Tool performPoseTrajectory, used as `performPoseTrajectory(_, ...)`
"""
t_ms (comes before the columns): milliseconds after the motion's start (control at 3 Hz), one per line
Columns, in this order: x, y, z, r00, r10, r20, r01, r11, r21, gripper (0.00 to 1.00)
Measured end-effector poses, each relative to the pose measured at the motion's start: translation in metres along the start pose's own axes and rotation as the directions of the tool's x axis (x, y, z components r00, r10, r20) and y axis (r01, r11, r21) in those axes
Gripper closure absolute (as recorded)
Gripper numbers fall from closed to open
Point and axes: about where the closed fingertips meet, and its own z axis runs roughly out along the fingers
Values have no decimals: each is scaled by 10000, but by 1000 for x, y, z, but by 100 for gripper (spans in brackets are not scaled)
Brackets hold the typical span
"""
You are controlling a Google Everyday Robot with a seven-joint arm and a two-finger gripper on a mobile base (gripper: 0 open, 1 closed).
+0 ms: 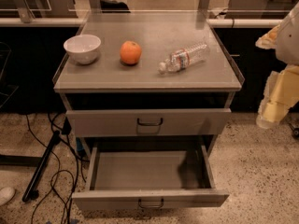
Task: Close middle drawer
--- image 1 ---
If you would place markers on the yellowish foam-covered gripper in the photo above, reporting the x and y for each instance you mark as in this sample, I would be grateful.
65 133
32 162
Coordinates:
289 44

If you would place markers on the grey drawer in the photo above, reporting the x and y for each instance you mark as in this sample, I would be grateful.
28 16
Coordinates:
149 176
147 122

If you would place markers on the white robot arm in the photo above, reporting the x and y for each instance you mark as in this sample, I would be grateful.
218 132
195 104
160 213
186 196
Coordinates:
291 21

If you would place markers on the grey drawer cabinet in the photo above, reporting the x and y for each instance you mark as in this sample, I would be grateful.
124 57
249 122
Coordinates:
111 84

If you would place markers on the grey top drawer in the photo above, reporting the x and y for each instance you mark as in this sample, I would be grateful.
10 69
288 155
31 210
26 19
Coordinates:
147 122

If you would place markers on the clear plastic water bottle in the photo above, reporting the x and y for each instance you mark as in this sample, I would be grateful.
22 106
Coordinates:
181 59

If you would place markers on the orange fruit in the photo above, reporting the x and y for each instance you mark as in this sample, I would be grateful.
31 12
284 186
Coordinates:
130 52

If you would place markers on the white ceramic bowl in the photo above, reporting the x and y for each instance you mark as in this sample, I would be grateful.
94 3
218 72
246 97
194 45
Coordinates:
83 49

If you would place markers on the white counter ledge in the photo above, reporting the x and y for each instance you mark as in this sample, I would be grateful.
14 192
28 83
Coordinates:
72 22

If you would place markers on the black floor stand bar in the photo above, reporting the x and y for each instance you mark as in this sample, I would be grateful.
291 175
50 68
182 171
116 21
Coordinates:
31 192

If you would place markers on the white shoe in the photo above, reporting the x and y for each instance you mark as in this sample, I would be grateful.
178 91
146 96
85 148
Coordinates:
6 194

